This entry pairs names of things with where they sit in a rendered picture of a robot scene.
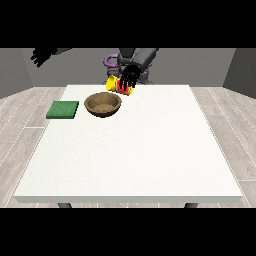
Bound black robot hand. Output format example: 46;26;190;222
30;48;58;68
119;64;141;93

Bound brown wooden bowl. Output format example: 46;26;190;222
83;92;123;118

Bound green square pad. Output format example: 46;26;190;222
45;100;80;120

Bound grey robot trunk purple rings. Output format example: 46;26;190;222
103;48;155;86

